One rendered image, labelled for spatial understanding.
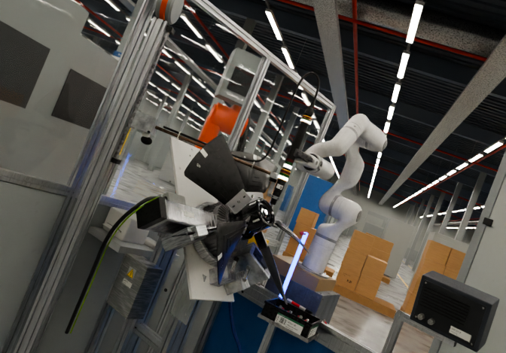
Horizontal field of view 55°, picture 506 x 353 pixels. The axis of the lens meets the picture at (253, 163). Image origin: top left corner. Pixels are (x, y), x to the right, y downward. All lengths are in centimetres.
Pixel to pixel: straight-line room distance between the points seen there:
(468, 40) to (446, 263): 430
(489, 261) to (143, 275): 228
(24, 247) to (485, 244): 270
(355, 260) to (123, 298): 765
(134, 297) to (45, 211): 53
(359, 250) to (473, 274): 608
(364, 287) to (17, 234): 793
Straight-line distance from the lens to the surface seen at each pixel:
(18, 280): 229
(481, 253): 351
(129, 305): 206
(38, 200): 217
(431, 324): 202
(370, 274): 949
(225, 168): 183
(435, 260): 999
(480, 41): 1049
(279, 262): 254
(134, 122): 207
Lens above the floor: 131
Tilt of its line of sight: 2 degrees up
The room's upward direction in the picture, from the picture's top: 22 degrees clockwise
